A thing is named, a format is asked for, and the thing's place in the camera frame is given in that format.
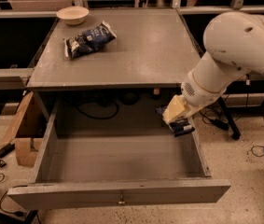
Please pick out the grey open top drawer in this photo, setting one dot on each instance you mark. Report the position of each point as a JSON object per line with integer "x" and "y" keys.
{"x": 86, "y": 162}

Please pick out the black power adapter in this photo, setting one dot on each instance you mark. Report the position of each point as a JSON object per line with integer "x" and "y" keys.
{"x": 220, "y": 124}

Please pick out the blue chip bag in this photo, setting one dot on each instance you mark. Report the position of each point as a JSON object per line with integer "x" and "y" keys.
{"x": 89, "y": 41}

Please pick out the metal drawer knob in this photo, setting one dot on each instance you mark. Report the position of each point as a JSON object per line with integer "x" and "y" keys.
{"x": 121, "y": 200}

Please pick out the grey cabinet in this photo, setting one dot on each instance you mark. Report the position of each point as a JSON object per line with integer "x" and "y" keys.
{"x": 153, "y": 49}

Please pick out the dark blue rxbar wrapper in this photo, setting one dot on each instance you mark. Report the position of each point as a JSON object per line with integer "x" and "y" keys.
{"x": 179, "y": 127}

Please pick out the black stand leg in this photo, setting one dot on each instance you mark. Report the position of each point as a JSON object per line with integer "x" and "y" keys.
{"x": 236, "y": 133}

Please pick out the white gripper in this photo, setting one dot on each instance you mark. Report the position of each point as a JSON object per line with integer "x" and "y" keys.
{"x": 196, "y": 94}

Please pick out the cardboard box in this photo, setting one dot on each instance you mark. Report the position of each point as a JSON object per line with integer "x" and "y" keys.
{"x": 26, "y": 131}

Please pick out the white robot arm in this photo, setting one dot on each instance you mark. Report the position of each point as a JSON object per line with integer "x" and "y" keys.
{"x": 234, "y": 46}

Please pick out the cream bowl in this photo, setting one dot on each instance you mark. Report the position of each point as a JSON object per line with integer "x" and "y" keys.
{"x": 73, "y": 15}

